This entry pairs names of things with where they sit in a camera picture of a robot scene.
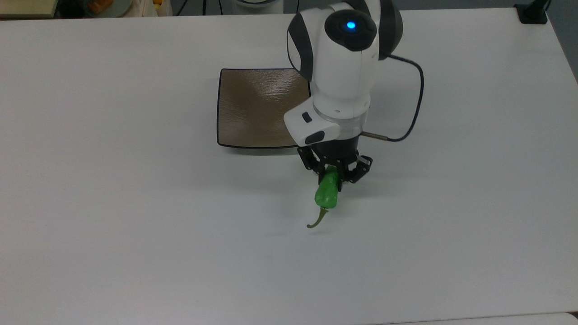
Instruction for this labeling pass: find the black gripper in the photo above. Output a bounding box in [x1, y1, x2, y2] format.
[297, 135, 373, 192]

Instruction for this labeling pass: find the green chili pepper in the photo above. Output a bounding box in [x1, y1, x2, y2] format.
[306, 166, 340, 229]

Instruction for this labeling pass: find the square brown ceramic plate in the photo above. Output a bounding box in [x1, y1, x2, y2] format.
[216, 68, 312, 150]

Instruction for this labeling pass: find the wooden board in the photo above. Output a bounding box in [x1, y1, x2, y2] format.
[0, 0, 59, 19]

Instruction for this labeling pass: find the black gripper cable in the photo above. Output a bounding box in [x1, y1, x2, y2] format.
[361, 53, 425, 143]

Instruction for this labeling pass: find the black camera stand base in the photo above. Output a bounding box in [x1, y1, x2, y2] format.
[514, 0, 552, 24]

